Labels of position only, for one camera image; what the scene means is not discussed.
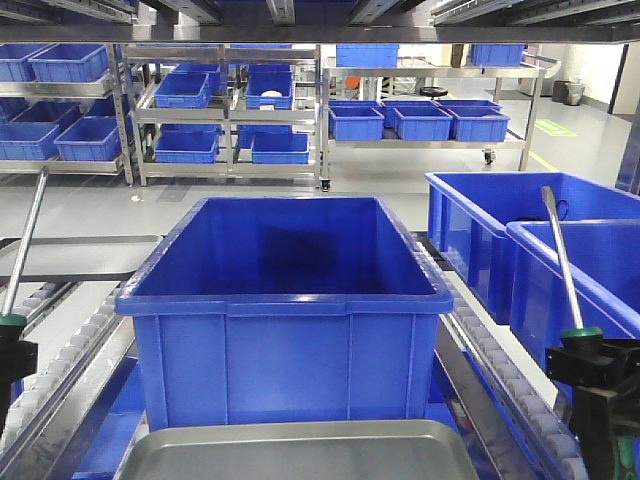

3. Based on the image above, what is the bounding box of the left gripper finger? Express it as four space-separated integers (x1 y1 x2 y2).
1 338 38 430

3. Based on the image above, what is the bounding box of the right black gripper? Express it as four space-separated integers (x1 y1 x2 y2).
545 338 639 479

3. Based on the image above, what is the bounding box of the green-handled screwdriver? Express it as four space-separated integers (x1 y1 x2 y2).
541 185 603 354
1 166 49 346

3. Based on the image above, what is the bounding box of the steel tray left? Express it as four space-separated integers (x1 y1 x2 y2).
20 235 163 283

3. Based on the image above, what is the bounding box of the steel tray foreground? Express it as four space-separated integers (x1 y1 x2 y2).
116 420 478 479

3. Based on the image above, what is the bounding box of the blue bin right front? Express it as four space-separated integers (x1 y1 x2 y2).
506 219 639 367

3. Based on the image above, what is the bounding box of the blue bin right rear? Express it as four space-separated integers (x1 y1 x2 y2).
425 172 639 325

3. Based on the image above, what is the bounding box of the blue bin on rollers centre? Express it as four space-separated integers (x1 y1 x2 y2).
115 197 453 430

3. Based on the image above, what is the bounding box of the steel shelf rack left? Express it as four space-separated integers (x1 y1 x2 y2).
1 43 134 184

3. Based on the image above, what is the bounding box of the steel shelf rack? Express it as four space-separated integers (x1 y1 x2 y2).
1 43 134 184
122 44 330 191

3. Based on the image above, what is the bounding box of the grey trash can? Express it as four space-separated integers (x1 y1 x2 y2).
564 82 586 106

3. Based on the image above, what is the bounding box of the steel shelf rack middle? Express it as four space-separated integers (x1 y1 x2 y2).
122 44 330 191

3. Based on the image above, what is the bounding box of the steel cart with bins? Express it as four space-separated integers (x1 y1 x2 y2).
317 43 557 179

